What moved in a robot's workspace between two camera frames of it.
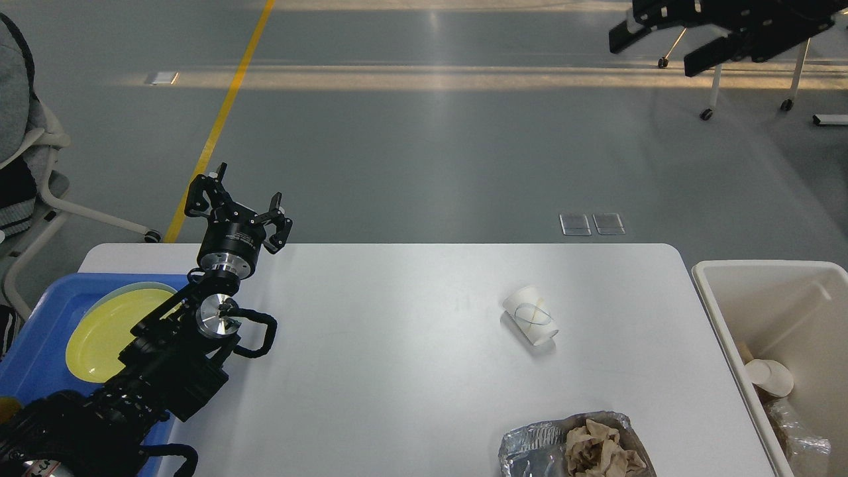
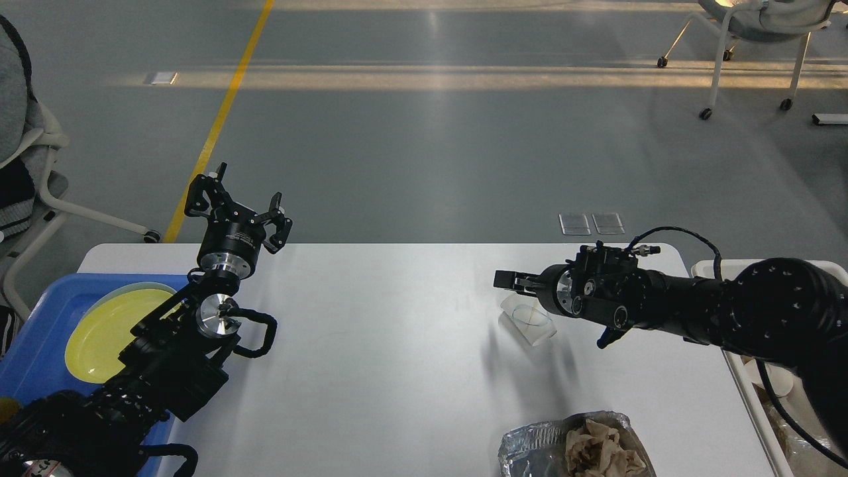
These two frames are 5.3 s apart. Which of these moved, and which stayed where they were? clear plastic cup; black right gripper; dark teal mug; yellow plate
Moved: black right gripper
Stayed: yellow plate; clear plastic cup; dark teal mug
